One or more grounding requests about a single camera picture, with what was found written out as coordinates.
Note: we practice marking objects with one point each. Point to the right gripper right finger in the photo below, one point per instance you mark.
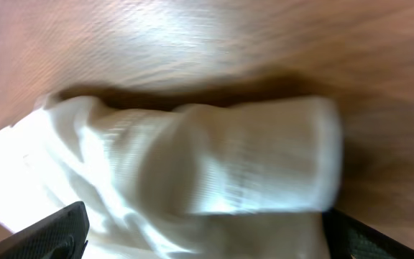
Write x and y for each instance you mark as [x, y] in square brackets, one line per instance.
[349, 238]

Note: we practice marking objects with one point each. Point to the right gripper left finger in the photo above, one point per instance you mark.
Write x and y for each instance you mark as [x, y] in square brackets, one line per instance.
[62, 235]

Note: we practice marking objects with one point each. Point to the white polo shirt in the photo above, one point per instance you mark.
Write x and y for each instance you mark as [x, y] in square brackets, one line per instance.
[249, 181]

